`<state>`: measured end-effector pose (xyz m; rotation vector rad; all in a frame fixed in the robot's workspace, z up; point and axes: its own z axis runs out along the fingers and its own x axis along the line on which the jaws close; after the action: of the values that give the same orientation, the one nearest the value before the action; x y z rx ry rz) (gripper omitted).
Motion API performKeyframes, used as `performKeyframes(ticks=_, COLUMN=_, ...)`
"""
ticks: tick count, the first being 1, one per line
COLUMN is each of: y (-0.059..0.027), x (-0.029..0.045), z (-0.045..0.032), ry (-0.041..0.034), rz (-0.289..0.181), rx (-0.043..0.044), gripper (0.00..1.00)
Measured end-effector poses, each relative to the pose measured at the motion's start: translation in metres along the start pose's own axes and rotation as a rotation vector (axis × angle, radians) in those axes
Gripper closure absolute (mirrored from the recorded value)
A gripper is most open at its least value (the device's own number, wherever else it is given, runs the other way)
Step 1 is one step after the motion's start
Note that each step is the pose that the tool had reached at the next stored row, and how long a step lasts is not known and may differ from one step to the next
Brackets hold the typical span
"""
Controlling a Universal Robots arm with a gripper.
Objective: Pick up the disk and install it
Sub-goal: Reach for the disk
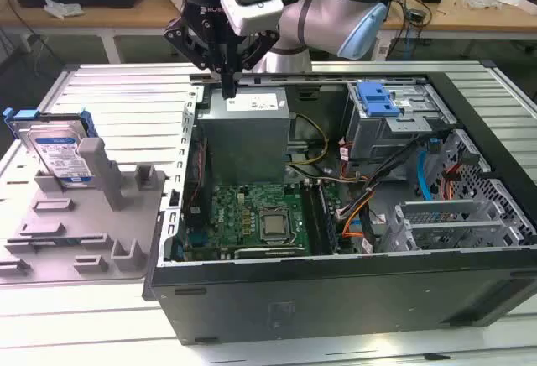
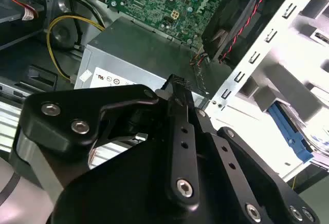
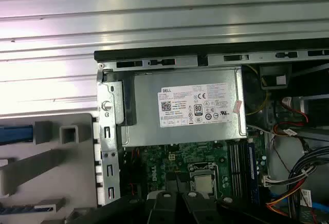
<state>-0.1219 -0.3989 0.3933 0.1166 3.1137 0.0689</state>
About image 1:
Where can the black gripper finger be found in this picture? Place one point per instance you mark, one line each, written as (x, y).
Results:
(258, 49)
(184, 47)

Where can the hard disk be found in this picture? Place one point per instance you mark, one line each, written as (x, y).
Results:
(54, 152)

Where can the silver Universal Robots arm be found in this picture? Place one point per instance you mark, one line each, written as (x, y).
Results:
(319, 17)

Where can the metal disk bay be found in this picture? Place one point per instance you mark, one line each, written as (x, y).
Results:
(453, 208)

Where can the wooden desk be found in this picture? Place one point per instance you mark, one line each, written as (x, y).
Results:
(138, 13)

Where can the grey power supply unit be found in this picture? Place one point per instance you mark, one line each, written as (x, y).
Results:
(243, 143)

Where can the crumpled white paper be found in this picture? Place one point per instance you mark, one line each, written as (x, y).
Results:
(63, 7)

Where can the blue plastic cage latch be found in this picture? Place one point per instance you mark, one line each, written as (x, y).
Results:
(377, 99)

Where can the metal optical drive cage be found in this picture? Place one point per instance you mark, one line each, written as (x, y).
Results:
(377, 139)

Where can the green motherboard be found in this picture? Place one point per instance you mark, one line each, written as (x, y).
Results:
(235, 202)

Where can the black RAM slot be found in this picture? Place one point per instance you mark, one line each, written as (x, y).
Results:
(310, 215)

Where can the silver CPU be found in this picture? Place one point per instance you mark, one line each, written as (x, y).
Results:
(275, 226)

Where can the CPU socket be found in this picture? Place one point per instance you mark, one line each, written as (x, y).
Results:
(259, 227)

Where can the installed RAM stick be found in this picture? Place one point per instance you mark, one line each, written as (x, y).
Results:
(328, 219)

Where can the grey parts rack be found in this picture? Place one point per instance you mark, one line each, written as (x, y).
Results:
(84, 223)

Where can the black graphics card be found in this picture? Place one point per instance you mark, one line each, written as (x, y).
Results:
(270, 252)

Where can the RAM stick in rack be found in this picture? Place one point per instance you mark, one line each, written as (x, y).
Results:
(46, 243)

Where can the black PC case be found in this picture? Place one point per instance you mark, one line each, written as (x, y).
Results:
(335, 299)

